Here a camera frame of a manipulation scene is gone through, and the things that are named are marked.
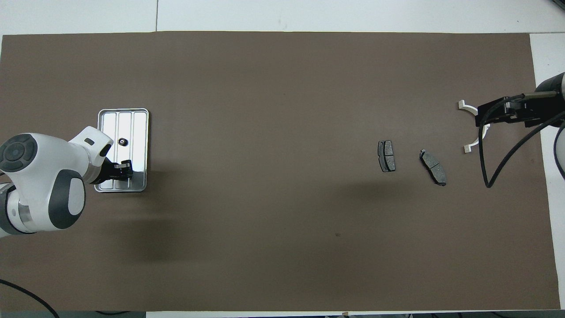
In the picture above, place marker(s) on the white curved plastic bracket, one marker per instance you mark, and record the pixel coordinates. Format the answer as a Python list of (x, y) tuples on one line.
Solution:
[(467, 149)]

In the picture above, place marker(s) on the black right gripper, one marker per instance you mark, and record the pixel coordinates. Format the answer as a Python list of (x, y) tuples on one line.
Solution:
[(545, 112)]

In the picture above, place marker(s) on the rectangular dark brake pad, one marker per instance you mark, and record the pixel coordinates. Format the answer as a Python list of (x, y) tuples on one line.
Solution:
[(386, 156)]

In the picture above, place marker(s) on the brown table mat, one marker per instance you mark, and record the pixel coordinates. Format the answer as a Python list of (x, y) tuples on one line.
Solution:
[(265, 132)]

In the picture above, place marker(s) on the silver metal tray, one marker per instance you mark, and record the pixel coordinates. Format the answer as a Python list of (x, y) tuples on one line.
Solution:
[(137, 128)]

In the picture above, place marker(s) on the curved dark brake pad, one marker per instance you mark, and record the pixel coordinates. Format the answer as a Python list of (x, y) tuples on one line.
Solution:
[(433, 167)]

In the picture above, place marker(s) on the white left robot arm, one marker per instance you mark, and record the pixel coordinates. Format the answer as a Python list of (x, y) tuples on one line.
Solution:
[(39, 185)]

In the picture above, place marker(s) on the small black bearing gear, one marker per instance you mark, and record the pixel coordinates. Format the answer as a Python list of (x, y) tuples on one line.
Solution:
[(122, 141)]

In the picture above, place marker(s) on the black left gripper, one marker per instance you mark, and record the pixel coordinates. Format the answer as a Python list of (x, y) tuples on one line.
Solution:
[(109, 171)]

